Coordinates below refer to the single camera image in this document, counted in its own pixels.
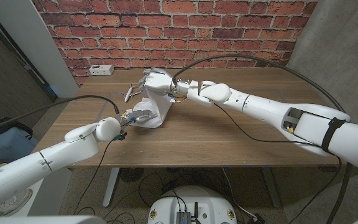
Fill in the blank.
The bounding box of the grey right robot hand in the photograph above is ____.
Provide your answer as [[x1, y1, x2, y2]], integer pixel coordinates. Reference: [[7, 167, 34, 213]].
[[137, 67, 178, 97]]

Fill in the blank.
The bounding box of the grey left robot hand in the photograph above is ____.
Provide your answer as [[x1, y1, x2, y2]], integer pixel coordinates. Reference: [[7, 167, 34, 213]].
[[118, 108, 158, 128]]

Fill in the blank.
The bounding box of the white handkerchief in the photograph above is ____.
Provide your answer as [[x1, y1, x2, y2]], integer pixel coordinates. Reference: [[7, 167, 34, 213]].
[[128, 88, 175, 129]]

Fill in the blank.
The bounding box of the white toy plane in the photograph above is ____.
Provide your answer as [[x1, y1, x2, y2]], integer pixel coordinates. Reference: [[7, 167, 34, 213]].
[[119, 82, 142, 103]]

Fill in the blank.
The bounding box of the red brick print backdrop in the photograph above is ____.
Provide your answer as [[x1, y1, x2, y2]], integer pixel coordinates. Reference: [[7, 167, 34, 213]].
[[31, 0, 318, 86]]

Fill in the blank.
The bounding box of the round black floor fan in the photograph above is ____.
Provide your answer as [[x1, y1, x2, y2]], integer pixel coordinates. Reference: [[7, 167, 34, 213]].
[[119, 167, 145, 184]]

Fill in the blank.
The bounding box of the white power strip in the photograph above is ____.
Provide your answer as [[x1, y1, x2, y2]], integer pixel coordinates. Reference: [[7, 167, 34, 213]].
[[88, 64, 115, 77]]

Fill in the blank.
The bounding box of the white table leg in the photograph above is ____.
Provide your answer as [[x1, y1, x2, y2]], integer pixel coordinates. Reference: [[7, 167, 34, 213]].
[[102, 167, 120, 208]]

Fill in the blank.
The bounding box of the grey electronics box with antenna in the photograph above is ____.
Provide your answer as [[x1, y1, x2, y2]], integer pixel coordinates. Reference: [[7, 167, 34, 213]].
[[175, 202, 200, 224]]

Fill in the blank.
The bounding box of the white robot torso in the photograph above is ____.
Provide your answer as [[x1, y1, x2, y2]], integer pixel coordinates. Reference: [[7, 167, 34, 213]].
[[147, 185, 238, 224]]

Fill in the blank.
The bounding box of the white floor board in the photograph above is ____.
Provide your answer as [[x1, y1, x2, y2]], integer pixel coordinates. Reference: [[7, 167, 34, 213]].
[[23, 167, 73, 217]]

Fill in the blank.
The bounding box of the blue storage bin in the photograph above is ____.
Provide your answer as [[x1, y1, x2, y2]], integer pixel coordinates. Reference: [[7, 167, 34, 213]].
[[0, 126, 39, 172]]

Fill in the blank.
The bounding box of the grey table leg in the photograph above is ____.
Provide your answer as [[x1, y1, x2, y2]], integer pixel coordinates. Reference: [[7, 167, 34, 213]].
[[261, 167, 282, 208]]

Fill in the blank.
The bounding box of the grey white sneaker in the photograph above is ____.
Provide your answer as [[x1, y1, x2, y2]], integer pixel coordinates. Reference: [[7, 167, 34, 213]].
[[0, 188, 33, 217]]

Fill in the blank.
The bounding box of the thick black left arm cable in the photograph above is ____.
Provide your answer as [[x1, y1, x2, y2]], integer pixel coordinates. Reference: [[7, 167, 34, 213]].
[[0, 94, 120, 133]]

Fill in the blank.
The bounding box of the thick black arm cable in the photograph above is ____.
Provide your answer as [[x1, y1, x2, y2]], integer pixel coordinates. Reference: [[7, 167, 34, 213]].
[[172, 54, 354, 224], [0, 94, 120, 133]]

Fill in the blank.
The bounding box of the thin black left wrist cable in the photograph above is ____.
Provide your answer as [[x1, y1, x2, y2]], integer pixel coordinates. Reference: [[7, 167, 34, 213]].
[[73, 139, 121, 216]]

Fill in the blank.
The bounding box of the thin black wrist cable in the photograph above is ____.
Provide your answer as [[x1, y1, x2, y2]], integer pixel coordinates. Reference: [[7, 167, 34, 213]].
[[213, 102, 343, 224], [73, 139, 121, 216]]

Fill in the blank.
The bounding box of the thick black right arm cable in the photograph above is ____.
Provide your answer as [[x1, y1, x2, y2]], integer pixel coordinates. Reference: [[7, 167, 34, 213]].
[[172, 54, 354, 224]]

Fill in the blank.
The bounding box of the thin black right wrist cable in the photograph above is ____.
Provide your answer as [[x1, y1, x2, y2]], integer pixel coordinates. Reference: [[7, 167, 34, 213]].
[[213, 102, 343, 224]]

